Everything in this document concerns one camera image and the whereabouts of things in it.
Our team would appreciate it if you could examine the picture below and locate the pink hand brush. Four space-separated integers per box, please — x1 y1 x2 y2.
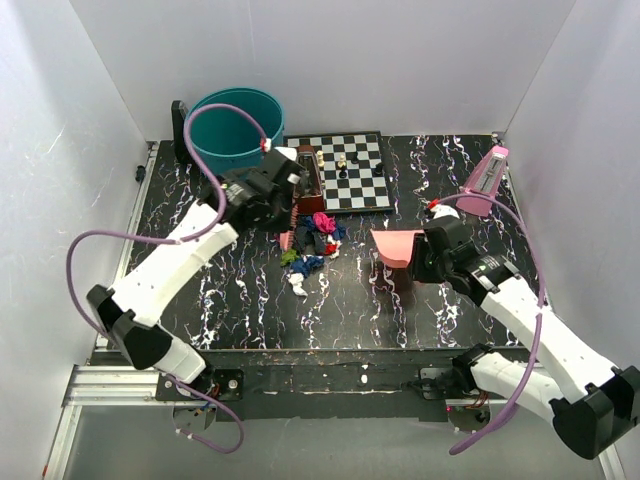
279 205 298 252

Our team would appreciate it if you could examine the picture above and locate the pink dustpan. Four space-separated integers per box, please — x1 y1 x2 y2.
371 230 418 269

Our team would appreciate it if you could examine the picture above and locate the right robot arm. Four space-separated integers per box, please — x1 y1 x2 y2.
409 215 639 460

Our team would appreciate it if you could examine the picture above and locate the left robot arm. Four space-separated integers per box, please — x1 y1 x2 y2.
87 147 306 400

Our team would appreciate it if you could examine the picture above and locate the brown wooden metronome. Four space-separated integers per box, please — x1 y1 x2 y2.
294 145 325 216

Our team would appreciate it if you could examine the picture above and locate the green paper scrap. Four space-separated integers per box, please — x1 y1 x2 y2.
280 248 300 267

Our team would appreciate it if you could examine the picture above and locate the blue paper scrap centre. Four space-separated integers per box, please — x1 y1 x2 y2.
291 256 325 278

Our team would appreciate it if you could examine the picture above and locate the red paper scrap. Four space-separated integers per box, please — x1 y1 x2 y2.
324 244 339 257

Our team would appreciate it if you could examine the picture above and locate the white paper scrap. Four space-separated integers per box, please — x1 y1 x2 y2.
288 273 308 298

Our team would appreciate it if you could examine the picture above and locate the pink metronome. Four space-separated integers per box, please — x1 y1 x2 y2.
456 145 509 217

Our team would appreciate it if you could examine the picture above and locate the teal plastic bucket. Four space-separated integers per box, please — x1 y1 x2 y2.
191 87 285 174

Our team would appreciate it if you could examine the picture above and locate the black and white chessboard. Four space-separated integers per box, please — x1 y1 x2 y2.
284 131 394 215

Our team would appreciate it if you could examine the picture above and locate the black chess piece right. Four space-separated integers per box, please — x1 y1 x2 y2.
373 162 384 177

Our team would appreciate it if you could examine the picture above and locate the black metronome behind bucket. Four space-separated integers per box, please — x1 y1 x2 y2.
170 100 195 165

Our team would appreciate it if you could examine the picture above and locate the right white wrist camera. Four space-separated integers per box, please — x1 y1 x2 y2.
425 200 460 221

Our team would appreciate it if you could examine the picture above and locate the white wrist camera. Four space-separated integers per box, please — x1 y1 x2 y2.
258 139 305 187
425 200 460 221

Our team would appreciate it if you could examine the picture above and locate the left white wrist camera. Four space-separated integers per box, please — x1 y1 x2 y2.
258 139 305 187

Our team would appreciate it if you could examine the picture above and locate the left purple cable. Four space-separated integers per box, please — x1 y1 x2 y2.
66 103 274 455

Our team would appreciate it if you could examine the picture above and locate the purple cable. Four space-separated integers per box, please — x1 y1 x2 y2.
432 193 547 456
66 103 274 455

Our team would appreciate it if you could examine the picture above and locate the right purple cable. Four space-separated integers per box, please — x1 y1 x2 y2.
432 193 547 456

